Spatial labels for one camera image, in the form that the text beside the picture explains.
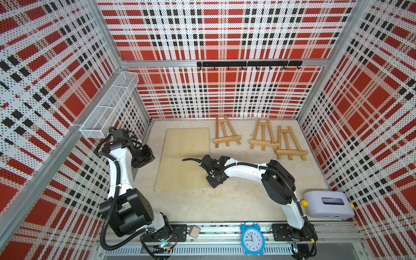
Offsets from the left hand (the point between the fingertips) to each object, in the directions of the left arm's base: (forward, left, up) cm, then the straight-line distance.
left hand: (156, 157), depth 79 cm
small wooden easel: (+12, -84, -16) cm, 86 cm away
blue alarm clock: (-32, -46, -16) cm, 59 cm away
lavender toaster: (-20, -83, -12) cm, 86 cm away
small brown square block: (-30, -20, -17) cm, 39 cm away
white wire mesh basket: (+22, +37, +2) cm, 43 cm away
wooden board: (-1, -6, -17) cm, 18 cm away
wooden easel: (+21, -61, -16) cm, 66 cm away
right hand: (-5, -31, -17) cm, 36 cm away
